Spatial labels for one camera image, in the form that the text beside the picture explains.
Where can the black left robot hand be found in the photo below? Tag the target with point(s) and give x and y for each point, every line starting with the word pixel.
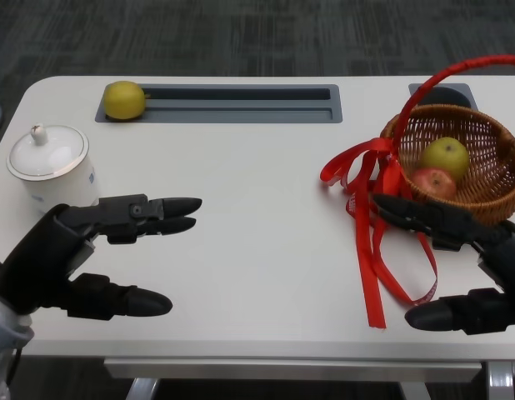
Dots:
pixel 41 258

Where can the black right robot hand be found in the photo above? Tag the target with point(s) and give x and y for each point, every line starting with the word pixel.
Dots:
pixel 503 258

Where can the red apple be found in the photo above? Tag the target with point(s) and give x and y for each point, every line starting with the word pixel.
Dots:
pixel 434 183

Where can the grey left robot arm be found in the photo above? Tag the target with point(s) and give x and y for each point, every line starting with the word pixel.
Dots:
pixel 3 333

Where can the white ceramic cup lid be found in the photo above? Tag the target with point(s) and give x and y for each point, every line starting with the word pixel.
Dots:
pixel 49 154

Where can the green pear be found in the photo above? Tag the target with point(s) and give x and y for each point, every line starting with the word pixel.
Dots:
pixel 445 156

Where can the red printed ribbon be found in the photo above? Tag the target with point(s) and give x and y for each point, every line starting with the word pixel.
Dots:
pixel 368 271

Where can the grey table leg strut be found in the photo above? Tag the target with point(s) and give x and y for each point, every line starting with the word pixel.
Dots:
pixel 143 389
pixel 411 389

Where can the grey table cup holder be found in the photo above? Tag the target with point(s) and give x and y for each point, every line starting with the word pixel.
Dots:
pixel 453 93

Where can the yellow round fruit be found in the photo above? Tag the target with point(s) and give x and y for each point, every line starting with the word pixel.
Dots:
pixel 124 100

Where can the grey slotted table inlay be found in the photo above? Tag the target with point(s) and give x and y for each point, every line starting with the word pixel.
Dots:
pixel 241 106

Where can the grey table leg frame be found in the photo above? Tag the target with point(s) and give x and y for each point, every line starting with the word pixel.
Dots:
pixel 503 381

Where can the grey table front rail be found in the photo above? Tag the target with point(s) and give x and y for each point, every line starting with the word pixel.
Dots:
pixel 282 368

